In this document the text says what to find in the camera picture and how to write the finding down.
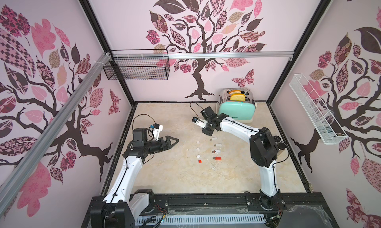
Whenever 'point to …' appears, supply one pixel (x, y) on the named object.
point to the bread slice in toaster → (236, 95)
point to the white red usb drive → (216, 151)
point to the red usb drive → (217, 158)
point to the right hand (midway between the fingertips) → (207, 127)
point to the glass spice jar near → (282, 145)
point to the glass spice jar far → (277, 139)
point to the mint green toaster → (243, 111)
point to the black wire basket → (138, 64)
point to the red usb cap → (200, 161)
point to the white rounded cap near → (198, 156)
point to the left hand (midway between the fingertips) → (173, 145)
